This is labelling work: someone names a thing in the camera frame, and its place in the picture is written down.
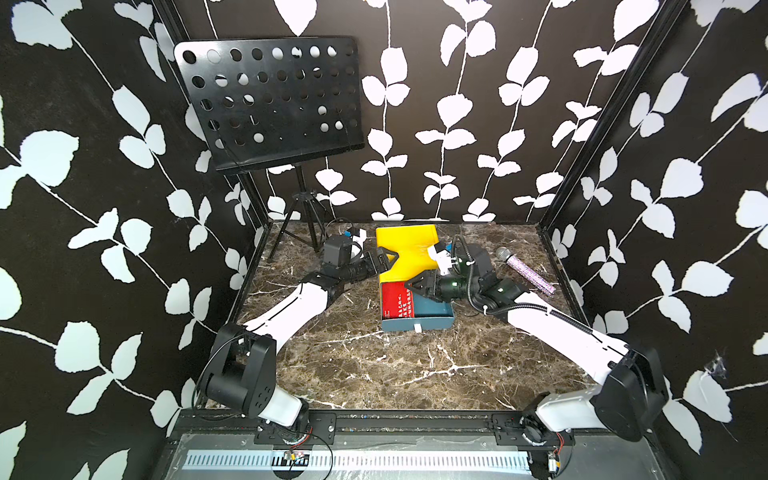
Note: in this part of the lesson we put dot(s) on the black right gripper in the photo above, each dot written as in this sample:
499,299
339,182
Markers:
426,291

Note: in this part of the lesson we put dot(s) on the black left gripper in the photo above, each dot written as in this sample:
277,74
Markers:
380,265

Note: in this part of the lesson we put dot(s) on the yellow teal drawer cabinet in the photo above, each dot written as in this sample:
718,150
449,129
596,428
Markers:
411,243

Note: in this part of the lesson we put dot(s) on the red postcard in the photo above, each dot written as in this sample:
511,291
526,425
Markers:
397,301

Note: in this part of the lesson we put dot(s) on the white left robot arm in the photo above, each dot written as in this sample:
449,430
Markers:
241,372

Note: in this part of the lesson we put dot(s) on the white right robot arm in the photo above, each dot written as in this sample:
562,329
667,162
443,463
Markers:
629,392

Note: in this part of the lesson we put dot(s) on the purple rhinestone microphone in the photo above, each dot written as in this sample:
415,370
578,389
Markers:
507,257

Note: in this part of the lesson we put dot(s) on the black perforated music stand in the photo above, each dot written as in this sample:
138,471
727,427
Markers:
264,103

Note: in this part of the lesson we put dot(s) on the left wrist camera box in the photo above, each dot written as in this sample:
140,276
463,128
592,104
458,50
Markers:
337,251

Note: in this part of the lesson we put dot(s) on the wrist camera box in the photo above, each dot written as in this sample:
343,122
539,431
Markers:
337,251
478,259

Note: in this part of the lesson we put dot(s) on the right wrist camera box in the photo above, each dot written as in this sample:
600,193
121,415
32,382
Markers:
478,259

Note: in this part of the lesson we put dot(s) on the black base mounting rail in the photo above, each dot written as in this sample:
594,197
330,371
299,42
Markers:
522,430

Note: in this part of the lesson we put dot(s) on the white slotted cable duct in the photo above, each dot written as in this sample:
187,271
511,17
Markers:
357,460

